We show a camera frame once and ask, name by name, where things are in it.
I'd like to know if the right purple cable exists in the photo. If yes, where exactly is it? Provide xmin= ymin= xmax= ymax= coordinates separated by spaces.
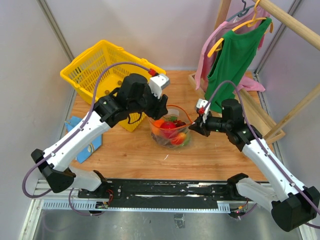
xmin=199 ymin=80 xmax=320 ymax=229

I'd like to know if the yellow plastic basket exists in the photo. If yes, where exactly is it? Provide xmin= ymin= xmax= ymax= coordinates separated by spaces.
xmin=60 ymin=40 xmax=166 ymax=132

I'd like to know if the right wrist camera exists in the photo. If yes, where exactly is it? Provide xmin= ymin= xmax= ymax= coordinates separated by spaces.
xmin=195 ymin=98 xmax=211 ymax=123

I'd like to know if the purple grape bunch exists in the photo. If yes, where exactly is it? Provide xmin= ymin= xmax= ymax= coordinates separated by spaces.
xmin=151 ymin=133 xmax=174 ymax=148

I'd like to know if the yellow clothes hanger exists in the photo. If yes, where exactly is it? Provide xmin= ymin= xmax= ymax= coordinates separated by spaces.
xmin=207 ymin=0 xmax=274 ymax=58

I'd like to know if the orange persimmon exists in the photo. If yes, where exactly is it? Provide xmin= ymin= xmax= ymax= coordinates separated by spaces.
xmin=150 ymin=119 xmax=165 ymax=135

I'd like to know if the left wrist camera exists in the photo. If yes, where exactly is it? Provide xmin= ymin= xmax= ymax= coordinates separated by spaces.
xmin=148 ymin=73 xmax=170 ymax=99

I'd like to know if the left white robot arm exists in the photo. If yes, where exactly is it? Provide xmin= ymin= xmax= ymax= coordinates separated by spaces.
xmin=31 ymin=73 xmax=170 ymax=198

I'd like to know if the purple cable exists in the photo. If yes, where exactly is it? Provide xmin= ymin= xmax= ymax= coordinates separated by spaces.
xmin=199 ymin=80 xmax=320 ymax=229
xmin=21 ymin=61 xmax=157 ymax=217

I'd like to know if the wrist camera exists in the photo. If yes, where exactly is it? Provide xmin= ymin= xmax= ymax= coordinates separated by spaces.
xmin=195 ymin=98 xmax=211 ymax=123
xmin=148 ymin=73 xmax=170 ymax=99

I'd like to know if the green cabbage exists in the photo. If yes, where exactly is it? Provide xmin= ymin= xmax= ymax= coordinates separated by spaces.
xmin=180 ymin=135 xmax=191 ymax=147

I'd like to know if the clear zip top bag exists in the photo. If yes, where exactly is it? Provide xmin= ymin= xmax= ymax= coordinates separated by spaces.
xmin=148 ymin=105 xmax=193 ymax=149

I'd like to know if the pink shirt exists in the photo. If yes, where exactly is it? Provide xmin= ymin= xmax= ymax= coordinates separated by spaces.
xmin=194 ymin=4 xmax=271 ymax=94

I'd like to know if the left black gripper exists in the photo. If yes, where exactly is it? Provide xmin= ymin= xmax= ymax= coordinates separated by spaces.
xmin=129 ymin=83 xmax=169 ymax=121

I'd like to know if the grey clothes hanger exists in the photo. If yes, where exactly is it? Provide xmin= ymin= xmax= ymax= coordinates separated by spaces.
xmin=226 ymin=0 xmax=254 ymax=22

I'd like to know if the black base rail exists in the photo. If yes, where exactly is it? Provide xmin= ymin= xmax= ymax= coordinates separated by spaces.
xmin=78 ymin=178 xmax=246 ymax=211

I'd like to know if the blue tissue box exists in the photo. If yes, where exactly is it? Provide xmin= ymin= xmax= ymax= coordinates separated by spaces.
xmin=64 ymin=115 xmax=104 ymax=165

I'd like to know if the green tank top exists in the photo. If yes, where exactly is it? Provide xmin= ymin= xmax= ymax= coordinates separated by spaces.
xmin=204 ymin=17 xmax=272 ymax=113

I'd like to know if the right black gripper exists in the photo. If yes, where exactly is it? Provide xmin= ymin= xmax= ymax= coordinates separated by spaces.
xmin=188 ymin=109 xmax=231 ymax=137

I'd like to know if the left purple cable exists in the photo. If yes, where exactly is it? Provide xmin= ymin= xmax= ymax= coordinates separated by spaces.
xmin=21 ymin=61 xmax=157 ymax=217

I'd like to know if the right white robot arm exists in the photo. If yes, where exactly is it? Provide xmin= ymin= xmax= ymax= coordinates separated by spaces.
xmin=189 ymin=99 xmax=320 ymax=232

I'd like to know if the wooden clothes rack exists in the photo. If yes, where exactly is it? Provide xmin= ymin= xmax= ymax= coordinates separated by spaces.
xmin=187 ymin=0 xmax=320 ymax=145

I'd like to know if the red lychee with leaves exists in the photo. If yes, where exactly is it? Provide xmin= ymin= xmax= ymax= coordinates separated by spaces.
xmin=165 ymin=115 xmax=186 ymax=128

